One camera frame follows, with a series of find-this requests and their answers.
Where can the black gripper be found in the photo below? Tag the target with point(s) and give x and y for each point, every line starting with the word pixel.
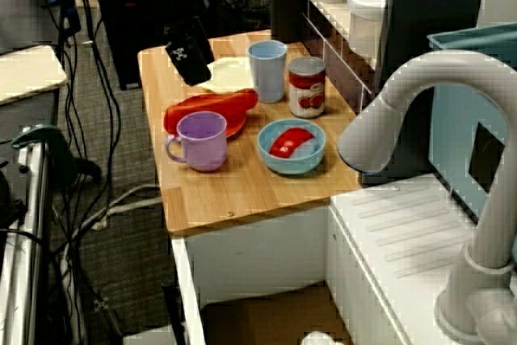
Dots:
pixel 186 32

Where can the red toy sausage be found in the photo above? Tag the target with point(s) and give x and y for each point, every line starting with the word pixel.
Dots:
pixel 226 104

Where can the purple plastic mug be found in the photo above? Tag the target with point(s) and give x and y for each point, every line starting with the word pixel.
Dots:
pixel 202 147

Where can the cream scalloped plate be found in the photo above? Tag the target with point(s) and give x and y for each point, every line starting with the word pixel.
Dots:
pixel 230 74

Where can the black computer tower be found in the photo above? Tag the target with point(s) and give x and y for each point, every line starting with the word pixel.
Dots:
pixel 121 38

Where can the light blue plastic cup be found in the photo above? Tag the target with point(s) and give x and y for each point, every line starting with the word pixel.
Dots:
pixel 266 74

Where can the red round plate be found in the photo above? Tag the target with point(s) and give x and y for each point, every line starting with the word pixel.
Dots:
pixel 236 127

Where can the tomato soup can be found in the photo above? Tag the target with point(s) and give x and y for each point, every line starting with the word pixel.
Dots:
pixel 307 90

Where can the red toy pepper slice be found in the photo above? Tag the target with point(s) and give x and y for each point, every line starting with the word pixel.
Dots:
pixel 287 143

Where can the light blue bowl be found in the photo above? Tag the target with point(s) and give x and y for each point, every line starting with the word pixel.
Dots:
pixel 291 165

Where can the dark tiled backsplash shelf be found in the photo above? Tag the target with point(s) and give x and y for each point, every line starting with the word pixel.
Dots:
pixel 347 74

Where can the beige desk board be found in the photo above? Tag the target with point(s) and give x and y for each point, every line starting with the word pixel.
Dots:
pixel 28 74

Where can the green power drill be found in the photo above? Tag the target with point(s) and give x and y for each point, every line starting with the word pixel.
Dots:
pixel 40 133

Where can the large white lidded jar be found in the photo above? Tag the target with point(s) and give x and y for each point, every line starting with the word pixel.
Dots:
pixel 365 18

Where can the white toy kitchen cabinet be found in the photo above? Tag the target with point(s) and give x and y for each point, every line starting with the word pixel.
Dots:
pixel 250 248

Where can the grey toy faucet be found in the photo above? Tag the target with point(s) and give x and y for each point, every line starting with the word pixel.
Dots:
pixel 444 70

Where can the teal plastic box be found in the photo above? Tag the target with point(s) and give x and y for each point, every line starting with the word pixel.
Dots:
pixel 452 119

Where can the white crumpled ball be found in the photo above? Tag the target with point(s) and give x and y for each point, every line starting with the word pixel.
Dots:
pixel 318 339

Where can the aluminium frame rail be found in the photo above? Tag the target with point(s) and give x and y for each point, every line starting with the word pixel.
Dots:
pixel 34 220

